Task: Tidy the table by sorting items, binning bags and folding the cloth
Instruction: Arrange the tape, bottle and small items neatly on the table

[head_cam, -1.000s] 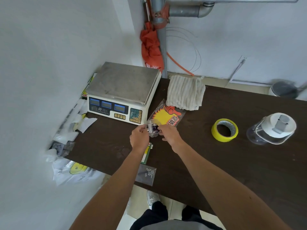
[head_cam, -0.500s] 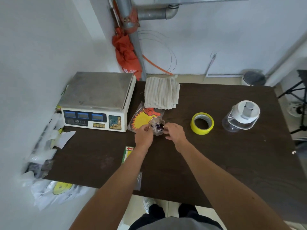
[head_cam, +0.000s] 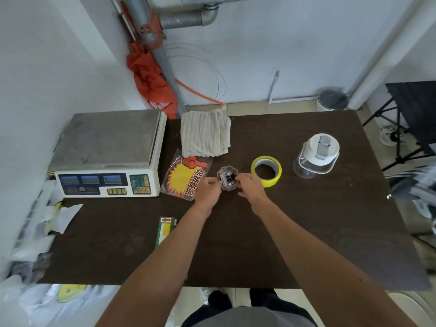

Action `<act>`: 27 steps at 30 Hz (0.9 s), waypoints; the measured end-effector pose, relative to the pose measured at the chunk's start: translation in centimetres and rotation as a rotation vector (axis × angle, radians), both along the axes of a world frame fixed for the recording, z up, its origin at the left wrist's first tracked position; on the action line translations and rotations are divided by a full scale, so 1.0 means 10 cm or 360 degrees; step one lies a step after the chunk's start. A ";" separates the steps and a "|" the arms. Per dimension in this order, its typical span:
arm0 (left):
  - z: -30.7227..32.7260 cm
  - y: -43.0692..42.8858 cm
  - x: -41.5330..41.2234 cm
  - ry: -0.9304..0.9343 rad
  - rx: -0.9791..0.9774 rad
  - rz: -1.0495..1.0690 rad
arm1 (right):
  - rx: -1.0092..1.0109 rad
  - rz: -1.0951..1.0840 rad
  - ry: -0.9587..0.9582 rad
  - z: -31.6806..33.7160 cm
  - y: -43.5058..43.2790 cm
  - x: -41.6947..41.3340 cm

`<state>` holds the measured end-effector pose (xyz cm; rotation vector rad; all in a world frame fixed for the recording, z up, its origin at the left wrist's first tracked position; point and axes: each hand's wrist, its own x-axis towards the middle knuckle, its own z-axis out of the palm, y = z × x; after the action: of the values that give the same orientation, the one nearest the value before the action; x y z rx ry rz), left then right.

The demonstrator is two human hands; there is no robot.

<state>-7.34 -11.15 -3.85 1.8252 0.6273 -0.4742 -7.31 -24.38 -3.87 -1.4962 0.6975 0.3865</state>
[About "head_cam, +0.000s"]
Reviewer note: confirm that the clear bag yellow starburst sign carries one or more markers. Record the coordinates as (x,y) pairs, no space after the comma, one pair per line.
(184,177)

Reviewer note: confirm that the person's left forearm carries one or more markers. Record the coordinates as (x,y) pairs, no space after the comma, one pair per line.
(153,269)

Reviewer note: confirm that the white bag with yellow smiley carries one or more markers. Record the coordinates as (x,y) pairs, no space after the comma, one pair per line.
(68,296)

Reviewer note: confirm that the white plastic pipe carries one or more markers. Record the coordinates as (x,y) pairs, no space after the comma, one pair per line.
(391,54)

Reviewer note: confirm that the person's left white shoe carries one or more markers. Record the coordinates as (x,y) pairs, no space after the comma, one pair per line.
(204,294)

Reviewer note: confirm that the white ribbed cloth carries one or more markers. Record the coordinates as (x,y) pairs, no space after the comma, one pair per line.
(204,132)

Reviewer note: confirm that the small clear round container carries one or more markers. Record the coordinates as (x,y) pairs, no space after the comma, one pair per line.
(227,177)

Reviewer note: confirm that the clear jar with white lid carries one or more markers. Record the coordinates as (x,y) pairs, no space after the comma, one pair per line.
(318,149)

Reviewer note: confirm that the white curved floor mat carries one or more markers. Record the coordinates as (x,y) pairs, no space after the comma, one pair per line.
(412,306)

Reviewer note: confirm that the white electronic scale steel pan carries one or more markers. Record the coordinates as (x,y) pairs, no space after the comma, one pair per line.
(109,136)

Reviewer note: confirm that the white round bin dark lid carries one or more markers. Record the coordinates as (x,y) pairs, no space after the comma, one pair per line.
(332,100)

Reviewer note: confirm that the person's grey shirt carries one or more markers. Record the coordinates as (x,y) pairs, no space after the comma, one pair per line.
(248,318)

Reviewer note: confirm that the black folding stool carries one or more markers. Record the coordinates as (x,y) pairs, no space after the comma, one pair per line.
(415,108)

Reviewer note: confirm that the grey metal pipe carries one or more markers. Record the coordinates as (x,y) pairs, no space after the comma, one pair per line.
(136,10)

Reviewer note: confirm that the person's left hand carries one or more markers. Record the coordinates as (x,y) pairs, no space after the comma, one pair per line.
(206,194)

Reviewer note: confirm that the yellow tape roll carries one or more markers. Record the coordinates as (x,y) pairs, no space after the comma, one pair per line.
(267,182)

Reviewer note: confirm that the small green box red arrow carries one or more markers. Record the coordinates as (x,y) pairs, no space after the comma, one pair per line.
(165,229)

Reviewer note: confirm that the yellow green packet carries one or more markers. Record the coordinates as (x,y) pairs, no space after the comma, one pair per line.
(50,172)

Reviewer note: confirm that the white round patterned object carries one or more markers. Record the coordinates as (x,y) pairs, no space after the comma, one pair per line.
(388,136)

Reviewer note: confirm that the person's right hand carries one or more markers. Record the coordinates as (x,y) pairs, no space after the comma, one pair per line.
(252,190)

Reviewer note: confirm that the pile of white plastic bags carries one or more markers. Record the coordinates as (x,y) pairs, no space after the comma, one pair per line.
(37,231)

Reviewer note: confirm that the grey wall plug with conduit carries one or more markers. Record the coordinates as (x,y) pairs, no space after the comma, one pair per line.
(276,74)

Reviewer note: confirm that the person's right forearm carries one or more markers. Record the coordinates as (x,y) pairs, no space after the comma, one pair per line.
(333,265)

